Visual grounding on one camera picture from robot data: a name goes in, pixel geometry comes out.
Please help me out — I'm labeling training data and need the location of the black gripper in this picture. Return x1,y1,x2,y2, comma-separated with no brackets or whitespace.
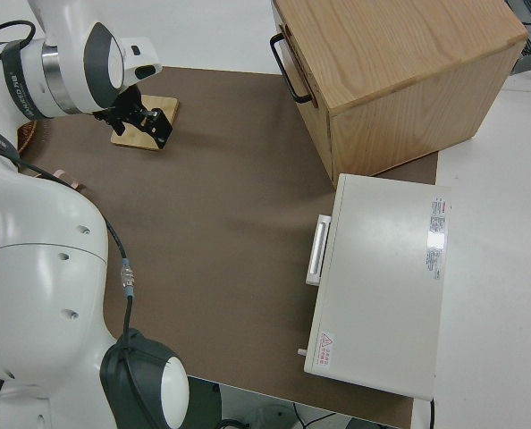
91,83,174,151

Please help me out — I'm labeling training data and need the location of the pink mug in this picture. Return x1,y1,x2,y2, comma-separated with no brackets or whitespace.
50,168,88,192

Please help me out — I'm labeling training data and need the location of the wooden mug stand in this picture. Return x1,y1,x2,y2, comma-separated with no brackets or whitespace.
110,94,180,154

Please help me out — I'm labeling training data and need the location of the brown wicker basket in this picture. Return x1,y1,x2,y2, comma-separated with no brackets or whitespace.
15,122,41,156

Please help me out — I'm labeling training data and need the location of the brown table mat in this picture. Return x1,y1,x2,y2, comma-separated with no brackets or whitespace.
0,65,441,429

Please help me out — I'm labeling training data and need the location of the cream toaster oven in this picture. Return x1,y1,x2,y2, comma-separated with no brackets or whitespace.
303,172,452,402

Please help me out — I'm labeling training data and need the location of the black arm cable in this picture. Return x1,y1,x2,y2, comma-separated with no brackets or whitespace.
0,21,137,354

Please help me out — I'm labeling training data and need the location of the wooden box with black handle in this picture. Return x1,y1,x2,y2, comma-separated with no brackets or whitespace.
268,0,529,180

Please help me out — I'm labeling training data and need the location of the black pedestal base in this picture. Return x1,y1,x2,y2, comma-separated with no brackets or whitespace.
187,377,224,429

